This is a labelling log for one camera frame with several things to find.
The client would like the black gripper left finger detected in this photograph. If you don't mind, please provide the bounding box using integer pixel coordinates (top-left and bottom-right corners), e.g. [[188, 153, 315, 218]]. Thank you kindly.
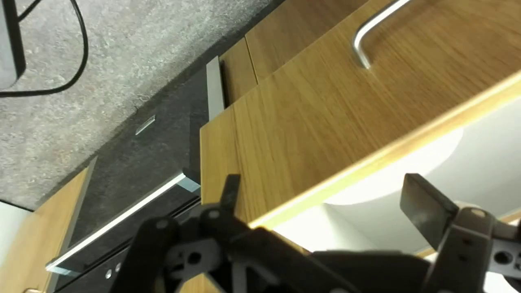
[[110, 173, 349, 293]]

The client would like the narrow wooden cabinet door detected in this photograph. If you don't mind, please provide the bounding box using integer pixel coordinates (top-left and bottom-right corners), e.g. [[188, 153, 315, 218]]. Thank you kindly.
[[0, 158, 98, 293]]

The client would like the silver oven handle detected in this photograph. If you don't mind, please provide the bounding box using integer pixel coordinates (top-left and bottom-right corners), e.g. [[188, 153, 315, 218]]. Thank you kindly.
[[45, 171, 204, 279]]

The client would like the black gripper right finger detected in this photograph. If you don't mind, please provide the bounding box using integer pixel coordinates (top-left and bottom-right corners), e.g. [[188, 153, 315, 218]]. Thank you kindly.
[[399, 173, 521, 293]]

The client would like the thick black cable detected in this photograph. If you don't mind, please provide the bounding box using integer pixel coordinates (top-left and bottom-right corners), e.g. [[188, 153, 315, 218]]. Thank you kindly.
[[0, 0, 92, 99]]

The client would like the silver drawer handle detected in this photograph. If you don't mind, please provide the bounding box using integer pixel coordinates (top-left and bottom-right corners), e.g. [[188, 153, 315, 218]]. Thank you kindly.
[[352, 0, 412, 72]]

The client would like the wooden drawer front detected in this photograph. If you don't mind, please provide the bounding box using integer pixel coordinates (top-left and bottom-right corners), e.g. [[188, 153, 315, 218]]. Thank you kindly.
[[198, 0, 521, 293]]

